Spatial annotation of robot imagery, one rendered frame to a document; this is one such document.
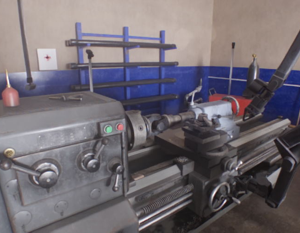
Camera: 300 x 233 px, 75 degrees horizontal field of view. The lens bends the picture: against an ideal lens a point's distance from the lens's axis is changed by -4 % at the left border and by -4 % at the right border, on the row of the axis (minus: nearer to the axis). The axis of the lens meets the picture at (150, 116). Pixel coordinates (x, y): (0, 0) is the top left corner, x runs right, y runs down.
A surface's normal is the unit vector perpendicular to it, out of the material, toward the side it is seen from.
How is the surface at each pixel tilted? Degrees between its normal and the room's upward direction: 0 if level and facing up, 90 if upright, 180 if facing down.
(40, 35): 90
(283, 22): 90
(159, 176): 36
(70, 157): 90
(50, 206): 90
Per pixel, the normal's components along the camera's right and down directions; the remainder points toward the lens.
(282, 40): -0.81, 0.16
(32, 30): 0.58, 0.22
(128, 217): 0.31, -0.70
